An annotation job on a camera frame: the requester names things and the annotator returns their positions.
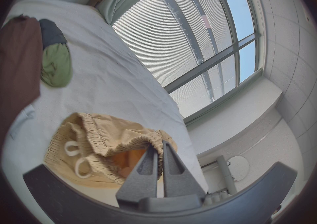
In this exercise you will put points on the bed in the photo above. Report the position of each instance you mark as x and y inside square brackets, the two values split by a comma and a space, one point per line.
[99, 57]

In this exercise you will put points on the tan shorts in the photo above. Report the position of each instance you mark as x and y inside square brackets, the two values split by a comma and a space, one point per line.
[99, 131]

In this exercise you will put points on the window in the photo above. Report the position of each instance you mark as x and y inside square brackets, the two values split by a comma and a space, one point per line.
[173, 32]

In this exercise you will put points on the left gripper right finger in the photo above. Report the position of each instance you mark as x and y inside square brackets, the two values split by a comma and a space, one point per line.
[180, 183]

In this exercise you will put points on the black garment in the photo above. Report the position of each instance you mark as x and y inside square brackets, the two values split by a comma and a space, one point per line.
[50, 32]

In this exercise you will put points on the brown garment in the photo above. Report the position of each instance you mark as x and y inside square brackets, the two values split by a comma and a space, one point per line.
[17, 57]

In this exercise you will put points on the green garment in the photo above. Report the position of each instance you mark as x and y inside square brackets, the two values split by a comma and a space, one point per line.
[57, 67]

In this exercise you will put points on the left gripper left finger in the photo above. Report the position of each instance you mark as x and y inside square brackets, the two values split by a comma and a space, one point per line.
[138, 183]

